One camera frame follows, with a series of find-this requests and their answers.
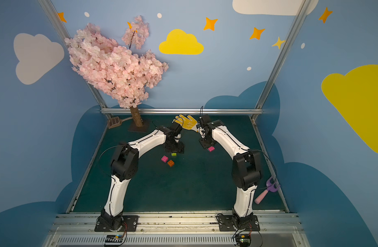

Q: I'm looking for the left circuit board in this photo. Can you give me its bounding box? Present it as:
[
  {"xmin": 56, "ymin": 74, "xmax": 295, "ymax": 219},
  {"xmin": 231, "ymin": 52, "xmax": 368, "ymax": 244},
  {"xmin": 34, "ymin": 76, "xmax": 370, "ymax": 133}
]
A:
[{"xmin": 104, "ymin": 235, "xmax": 123, "ymax": 247}]

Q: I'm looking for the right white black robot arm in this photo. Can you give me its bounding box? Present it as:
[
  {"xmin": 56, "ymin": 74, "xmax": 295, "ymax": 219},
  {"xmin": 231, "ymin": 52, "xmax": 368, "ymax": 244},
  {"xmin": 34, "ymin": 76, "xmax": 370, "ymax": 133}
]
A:
[{"xmin": 197, "ymin": 115, "xmax": 262, "ymax": 229}]

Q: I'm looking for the brown toy shovel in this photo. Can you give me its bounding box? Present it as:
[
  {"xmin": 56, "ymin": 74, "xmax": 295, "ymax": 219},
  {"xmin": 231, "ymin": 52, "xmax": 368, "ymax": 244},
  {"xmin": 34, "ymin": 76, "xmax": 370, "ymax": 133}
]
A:
[{"xmin": 108, "ymin": 116, "xmax": 132, "ymax": 129}]

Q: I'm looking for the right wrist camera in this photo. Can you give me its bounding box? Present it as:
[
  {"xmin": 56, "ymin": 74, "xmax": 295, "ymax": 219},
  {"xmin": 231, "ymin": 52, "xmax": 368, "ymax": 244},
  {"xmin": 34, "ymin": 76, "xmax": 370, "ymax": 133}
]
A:
[{"xmin": 197, "ymin": 114, "xmax": 211, "ymax": 138}]

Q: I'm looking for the circuit board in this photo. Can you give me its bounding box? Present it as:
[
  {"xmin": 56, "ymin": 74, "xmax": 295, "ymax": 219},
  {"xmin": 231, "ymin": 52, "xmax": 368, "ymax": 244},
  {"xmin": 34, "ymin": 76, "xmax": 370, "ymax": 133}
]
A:
[
  {"xmin": 235, "ymin": 234, "xmax": 251, "ymax": 247},
  {"xmin": 104, "ymin": 235, "xmax": 123, "ymax": 247}
]

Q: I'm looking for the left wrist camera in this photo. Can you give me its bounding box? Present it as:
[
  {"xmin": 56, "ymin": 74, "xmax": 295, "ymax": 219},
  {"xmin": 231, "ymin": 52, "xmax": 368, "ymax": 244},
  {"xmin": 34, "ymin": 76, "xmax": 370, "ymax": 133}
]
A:
[{"xmin": 168, "ymin": 121, "xmax": 182, "ymax": 142}]

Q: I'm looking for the right circuit board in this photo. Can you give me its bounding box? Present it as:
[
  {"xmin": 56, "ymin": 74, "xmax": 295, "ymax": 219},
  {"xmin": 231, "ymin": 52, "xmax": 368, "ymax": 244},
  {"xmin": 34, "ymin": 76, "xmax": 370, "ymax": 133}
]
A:
[{"xmin": 235, "ymin": 234, "xmax": 251, "ymax": 247}]

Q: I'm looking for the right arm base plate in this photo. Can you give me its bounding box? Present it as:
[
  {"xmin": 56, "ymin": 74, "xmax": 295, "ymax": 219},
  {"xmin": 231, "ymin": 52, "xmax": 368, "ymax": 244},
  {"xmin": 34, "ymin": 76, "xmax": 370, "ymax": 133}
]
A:
[{"xmin": 215, "ymin": 214, "xmax": 261, "ymax": 232}]

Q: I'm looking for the pink cherry blossom tree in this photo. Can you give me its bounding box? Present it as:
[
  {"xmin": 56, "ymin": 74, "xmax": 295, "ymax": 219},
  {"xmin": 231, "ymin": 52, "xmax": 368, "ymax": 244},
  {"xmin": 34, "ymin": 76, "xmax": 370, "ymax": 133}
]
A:
[{"xmin": 64, "ymin": 15, "xmax": 168, "ymax": 131}]

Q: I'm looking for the aluminium frame rear bar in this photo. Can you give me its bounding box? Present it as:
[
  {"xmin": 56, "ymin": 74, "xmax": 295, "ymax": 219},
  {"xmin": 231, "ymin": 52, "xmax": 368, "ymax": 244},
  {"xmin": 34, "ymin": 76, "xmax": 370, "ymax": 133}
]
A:
[{"xmin": 100, "ymin": 107, "xmax": 263, "ymax": 116}]

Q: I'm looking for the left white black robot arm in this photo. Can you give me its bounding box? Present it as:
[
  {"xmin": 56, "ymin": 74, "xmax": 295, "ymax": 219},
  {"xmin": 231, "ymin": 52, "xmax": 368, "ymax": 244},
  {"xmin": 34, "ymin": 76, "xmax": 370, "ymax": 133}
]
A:
[{"xmin": 95, "ymin": 122, "xmax": 184, "ymax": 232}]

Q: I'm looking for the pink purple toy rake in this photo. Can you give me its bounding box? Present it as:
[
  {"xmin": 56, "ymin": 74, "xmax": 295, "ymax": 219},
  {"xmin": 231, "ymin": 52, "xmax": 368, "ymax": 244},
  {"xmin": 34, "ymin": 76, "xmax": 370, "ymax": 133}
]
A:
[{"xmin": 254, "ymin": 177, "xmax": 280, "ymax": 204}]

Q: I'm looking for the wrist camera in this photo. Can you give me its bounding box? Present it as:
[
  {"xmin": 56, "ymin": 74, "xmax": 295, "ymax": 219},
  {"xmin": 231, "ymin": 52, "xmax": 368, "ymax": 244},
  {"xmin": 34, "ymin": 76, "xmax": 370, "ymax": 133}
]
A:
[
  {"xmin": 168, "ymin": 121, "xmax": 182, "ymax": 142},
  {"xmin": 197, "ymin": 114, "xmax": 211, "ymax": 138}
]

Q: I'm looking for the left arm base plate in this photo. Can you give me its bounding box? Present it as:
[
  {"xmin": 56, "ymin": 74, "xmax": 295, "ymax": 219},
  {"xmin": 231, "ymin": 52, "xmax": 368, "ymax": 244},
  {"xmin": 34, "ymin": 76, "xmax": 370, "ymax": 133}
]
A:
[{"xmin": 94, "ymin": 216, "xmax": 138, "ymax": 232}]

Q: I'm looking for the orange small lego brick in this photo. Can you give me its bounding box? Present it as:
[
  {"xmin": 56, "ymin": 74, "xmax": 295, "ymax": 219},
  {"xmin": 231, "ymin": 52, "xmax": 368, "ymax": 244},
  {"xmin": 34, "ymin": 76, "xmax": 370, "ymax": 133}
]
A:
[{"xmin": 167, "ymin": 160, "xmax": 174, "ymax": 167}]

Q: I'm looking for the yellow work glove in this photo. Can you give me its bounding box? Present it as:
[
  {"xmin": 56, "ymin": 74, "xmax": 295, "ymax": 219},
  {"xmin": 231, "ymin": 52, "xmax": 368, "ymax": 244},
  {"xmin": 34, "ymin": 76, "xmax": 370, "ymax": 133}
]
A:
[{"xmin": 174, "ymin": 114, "xmax": 198, "ymax": 132}]

